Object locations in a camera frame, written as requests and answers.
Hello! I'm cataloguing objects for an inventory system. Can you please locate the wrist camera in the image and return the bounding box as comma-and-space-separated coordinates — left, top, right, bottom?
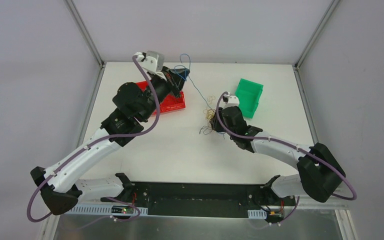
134, 50, 165, 76
222, 93, 240, 108

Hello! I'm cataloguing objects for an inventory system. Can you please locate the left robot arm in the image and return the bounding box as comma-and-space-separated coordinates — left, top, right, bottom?
30, 66, 190, 216

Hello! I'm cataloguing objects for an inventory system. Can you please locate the blue wire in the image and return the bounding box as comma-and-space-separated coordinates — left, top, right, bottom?
173, 53, 217, 107

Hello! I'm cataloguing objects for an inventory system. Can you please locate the green bin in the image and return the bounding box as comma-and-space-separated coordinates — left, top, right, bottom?
235, 78, 264, 119

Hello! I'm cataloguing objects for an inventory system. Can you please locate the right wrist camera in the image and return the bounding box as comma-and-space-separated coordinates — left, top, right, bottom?
222, 93, 240, 108

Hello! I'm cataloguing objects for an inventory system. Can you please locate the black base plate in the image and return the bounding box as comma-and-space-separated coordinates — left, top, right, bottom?
116, 181, 296, 218

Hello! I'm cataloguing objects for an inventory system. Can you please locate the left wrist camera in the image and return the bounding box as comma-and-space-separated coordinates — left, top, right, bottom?
134, 50, 165, 76

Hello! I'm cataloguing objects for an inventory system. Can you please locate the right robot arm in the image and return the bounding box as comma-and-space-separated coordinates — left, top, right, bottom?
210, 106, 346, 205

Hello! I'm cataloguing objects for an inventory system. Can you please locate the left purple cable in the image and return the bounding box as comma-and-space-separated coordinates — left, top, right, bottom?
26, 54, 162, 223

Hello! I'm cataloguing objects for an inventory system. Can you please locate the red double bin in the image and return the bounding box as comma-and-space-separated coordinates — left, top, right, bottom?
135, 80, 187, 116

